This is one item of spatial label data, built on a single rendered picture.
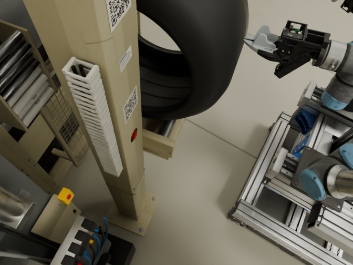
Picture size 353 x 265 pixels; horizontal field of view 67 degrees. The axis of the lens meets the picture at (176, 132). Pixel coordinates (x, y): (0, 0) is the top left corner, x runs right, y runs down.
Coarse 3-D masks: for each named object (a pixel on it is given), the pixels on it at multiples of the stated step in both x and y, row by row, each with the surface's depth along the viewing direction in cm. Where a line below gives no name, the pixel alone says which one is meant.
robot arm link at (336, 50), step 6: (330, 42) 69; (336, 42) 69; (342, 42) 69; (330, 48) 68; (336, 48) 68; (342, 48) 68; (330, 54) 68; (336, 54) 68; (342, 54) 67; (324, 60) 69; (330, 60) 69; (336, 60) 68; (318, 66) 73; (324, 66) 71; (330, 66) 69; (336, 66) 69
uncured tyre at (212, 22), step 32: (160, 0) 55; (192, 0) 56; (224, 0) 61; (192, 32) 59; (224, 32) 62; (160, 64) 112; (192, 64) 66; (224, 64) 67; (160, 96) 105; (192, 96) 76
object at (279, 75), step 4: (304, 56) 72; (296, 60) 74; (300, 60) 74; (304, 60) 73; (308, 60) 73; (280, 64) 81; (284, 64) 79; (288, 64) 77; (292, 64) 76; (296, 64) 75; (300, 64) 75; (276, 68) 81; (280, 68) 80; (284, 68) 78; (288, 68) 77; (292, 68) 77; (296, 68) 76; (276, 72) 80; (280, 72) 80; (284, 72) 79; (288, 72) 78; (280, 76) 81
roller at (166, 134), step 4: (164, 120) 101; (168, 120) 100; (172, 120) 101; (164, 124) 99; (168, 124) 99; (172, 124) 101; (160, 128) 99; (164, 128) 98; (168, 128) 99; (160, 132) 98; (164, 132) 98; (168, 132) 99; (164, 136) 97; (168, 136) 99
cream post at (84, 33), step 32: (32, 0) 39; (64, 0) 37; (96, 0) 36; (64, 32) 42; (96, 32) 40; (128, 32) 49; (64, 64) 50; (96, 64) 46; (128, 64) 55; (128, 96) 63; (128, 128) 72; (96, 160) 93; (128, 160) 85; (128, 192) 115
